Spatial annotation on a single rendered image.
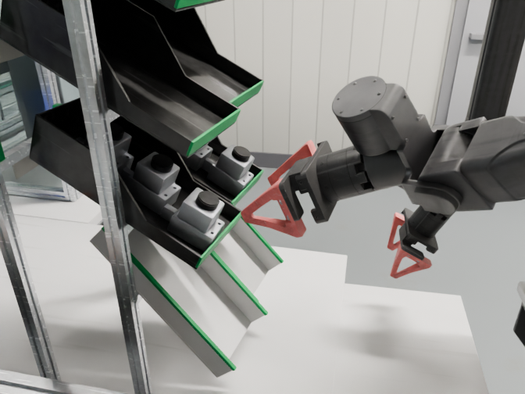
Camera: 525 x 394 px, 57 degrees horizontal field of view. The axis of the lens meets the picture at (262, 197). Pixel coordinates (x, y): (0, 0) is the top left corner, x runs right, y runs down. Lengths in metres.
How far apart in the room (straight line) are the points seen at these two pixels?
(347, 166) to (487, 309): 2.11
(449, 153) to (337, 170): 0.12
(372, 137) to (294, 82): 3.03
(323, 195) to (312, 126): 3.04
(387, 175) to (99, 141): 0.33
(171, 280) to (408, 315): 0.55
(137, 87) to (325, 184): 0.28
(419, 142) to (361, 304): 0.65
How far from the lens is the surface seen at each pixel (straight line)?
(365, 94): 0.49
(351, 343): 1.02
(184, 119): 0.63
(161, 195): 0.68
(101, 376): 0.99
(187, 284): 0.79
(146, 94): 0.65
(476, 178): 0.46
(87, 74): 0.57
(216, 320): 0.80
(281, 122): 3.60
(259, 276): 0.94
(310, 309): 1.08
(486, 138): 0.47
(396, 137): 0.48
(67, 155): 0.68
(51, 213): 1.54
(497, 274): 2.86
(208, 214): 0.63
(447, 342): 1.07
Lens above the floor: 1.57
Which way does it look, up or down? 28 degrees down
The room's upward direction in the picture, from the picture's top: straight up
